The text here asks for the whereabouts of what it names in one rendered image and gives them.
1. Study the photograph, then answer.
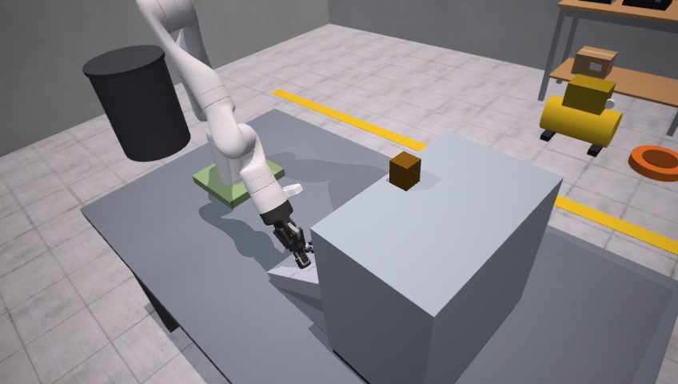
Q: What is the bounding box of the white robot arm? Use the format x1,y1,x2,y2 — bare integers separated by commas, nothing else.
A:
136,0,303,214

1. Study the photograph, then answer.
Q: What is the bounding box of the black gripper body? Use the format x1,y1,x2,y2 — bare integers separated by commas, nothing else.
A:
260,199,295,240

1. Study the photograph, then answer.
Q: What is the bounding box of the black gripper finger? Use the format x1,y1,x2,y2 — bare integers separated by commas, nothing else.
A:
273,228,297,258
279,222,309,266

